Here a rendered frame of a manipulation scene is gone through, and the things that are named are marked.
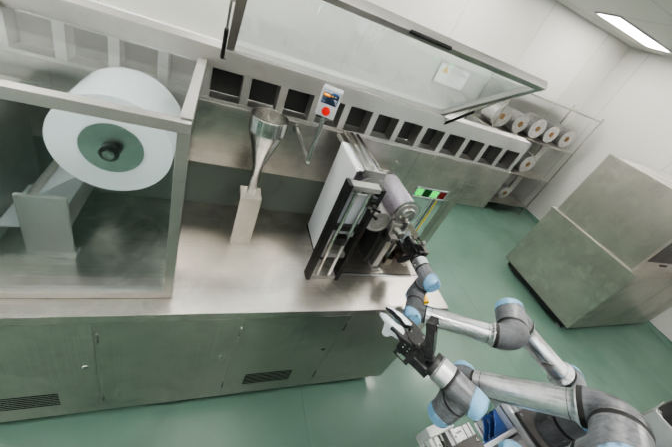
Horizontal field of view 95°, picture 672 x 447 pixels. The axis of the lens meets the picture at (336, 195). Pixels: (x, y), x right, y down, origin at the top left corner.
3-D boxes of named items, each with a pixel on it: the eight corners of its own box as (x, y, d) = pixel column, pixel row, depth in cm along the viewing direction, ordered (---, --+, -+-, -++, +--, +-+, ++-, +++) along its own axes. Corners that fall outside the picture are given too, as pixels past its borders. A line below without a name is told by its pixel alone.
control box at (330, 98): (313, 115, 107) (323, 87, 102) (316, 109, 112) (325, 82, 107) (332, 122, 108) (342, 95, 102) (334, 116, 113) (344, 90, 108)
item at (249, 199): (223, 247, 138) (248, 135, 108) (224, 225, 149) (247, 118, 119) (255, 248, 144) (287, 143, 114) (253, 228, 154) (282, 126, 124)
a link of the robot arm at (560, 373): (569, 414, 132) (489, 324, 128) (560, 382, 145) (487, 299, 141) (600, 410, 126) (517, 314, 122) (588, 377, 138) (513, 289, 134)
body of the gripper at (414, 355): (390, 350, 95) (422, 383, 90) (404, 333, 91) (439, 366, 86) (400, 338, 101) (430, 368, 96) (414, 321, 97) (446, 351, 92)
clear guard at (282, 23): (253, -35, 73) (254, -37, 73) (233, 47, 119) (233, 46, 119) (536, 86, 116) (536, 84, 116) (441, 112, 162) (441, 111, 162)
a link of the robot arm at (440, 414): (455, 409, 99) (475, 393, 93) (442, 437, 90) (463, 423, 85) (434, 388, 102) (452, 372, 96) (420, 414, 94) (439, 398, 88)
